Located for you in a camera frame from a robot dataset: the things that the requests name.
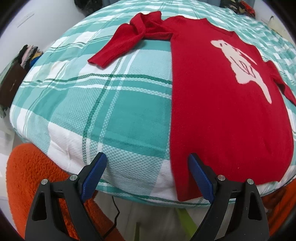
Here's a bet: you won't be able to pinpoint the red rabbit sweater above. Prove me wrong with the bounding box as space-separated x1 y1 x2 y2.
88 11 295 201

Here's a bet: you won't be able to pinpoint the brown box with clothes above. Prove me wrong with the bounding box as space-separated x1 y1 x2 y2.
1 45 43 118

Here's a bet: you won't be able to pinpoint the clothes pile by curtain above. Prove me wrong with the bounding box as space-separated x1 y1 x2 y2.
220 0 256 19

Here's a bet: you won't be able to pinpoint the black hanging clothes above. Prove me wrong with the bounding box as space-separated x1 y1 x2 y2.
74 0 102 11

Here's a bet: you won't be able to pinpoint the orange fleece trousers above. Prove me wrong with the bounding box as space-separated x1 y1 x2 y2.
6 143 295 237

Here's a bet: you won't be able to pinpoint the teal plaid bed cover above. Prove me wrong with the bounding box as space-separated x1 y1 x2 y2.
10 1 295 207

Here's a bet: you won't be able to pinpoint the cream headboard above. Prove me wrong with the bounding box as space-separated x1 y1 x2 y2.
267 16 292 42

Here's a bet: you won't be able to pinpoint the white wall switch plate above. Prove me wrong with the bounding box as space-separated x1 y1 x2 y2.
16 11 35 28

